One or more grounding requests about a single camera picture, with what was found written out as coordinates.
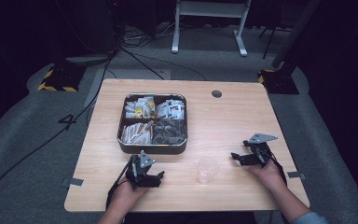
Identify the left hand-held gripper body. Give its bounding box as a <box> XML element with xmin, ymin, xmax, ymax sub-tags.
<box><xmin>125</xmin><ymin>149</ymin><xmax>157</xmax><ymax>189</ymax></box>

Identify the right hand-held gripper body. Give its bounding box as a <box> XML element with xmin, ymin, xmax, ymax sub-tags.
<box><xmin>242</xmin><ymin>133</ymin><xmax>279</xmax><ymax>169</ymax></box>

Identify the dark compartment box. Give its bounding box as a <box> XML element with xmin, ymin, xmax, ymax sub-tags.
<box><xmin>117</xmin><ymin>91</ymin><xmax>188</xmax><ymax>156</ymax></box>

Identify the person's left hand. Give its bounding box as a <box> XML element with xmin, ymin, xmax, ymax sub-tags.
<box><xmin>109</xmin><ymin>177</ymin><xmax>151</xmax><ymax>213</ymax></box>

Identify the person's right hand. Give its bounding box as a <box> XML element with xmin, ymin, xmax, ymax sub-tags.
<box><xmin>247</xmin><ymin>159</ymin><xmax>289</xmax><ymax>193</ymax></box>

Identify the clear plastic cup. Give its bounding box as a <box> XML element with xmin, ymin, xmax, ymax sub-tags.
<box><xmin>195</xmin><ymin>155</ymin><xmax>220</xmax><ymax>186</ymax></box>

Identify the pile of brown sugar sticks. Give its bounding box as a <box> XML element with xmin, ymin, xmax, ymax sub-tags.
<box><xmin>120</xmin><ymin>120</ymin><xmax>155</xmax><ymax>146</ymax></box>

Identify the pile of clear tea bags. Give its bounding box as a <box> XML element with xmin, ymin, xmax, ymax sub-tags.
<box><xmin>152</xmin><ymin>119</ymin><xmax>186</xmax><ymax>146</ymax></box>

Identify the grey tape piece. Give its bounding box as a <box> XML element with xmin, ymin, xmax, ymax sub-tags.
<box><xmin>286</xmin><ymin>170</ymin><xmax>308</xmax><ymax>181</ymax></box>
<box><xmin>68</xmin><ymin>177</ymin><xmax>85</xmax><ymax>188</ymax></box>

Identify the pile of yellow-tagged tea bags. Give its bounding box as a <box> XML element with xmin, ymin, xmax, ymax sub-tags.
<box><xmin>124</xmin><ymin>96</ymin><xmax>157</xmax><ymax>119</ymax></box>

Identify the pile of red-label white sachets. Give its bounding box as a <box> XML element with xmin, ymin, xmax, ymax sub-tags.
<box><xmin>156</xmin><ymin>98</ymin><xmax>186</xmax><ymax>120</ymax></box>

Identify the black stand base striped edge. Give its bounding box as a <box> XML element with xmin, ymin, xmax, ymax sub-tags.
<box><xmin>257</xmin><ymin>68</ymin><xmax>301</xmax><ymax>95</ymax></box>
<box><xmin>36</xmin><ymin>63</ymin><xmax>87</xmax><ymax>93</ymax></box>

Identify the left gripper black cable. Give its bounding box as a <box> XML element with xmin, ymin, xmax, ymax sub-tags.
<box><xmin>104</xmin><ymin>157</ymin><xmax>135</xmax><ymax>211</ymax></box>

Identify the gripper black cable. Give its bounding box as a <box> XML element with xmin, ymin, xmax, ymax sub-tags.
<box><xmin>268</xmin><ymin>152</ymin><xmax>289</xmax><ymax>189</ymax></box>
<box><xmin>104</xmin><ymin>157</ymin><xmax>135</xmax><ymax>211</ymax></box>

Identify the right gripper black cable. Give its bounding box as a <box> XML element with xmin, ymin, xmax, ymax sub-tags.
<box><xmin>268</xmin><ymin>152</ymin><xmax>289</xmax><ymax>189</ymax></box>

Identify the long black floor cable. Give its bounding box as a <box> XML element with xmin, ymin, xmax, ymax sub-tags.
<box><xmin>0</xmin><ymin>46</ymin><xmax>119</xmax><ymax>213</ymax></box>

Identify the grey metal stand post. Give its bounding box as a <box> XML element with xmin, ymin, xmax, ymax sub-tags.
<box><xmin>271</xmin><ymin>0</ymin><xmax>323</xmax><ymax>71</ymax></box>

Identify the white metal table frame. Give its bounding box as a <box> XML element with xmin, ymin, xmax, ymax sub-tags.
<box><xmin>171</xmin><ymin>0</ymin><xmax>253</xmax><ymax>58</ymax></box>

